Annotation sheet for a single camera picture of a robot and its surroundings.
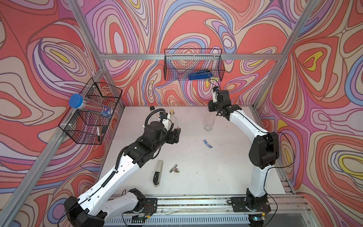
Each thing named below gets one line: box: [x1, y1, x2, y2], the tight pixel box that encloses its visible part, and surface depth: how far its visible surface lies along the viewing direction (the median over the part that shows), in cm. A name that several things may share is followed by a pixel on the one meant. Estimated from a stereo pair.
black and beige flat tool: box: [153, 159, 164, 188], surface depth 82 cm
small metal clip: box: [168, 163, 180, 174], surface depth 88 cm
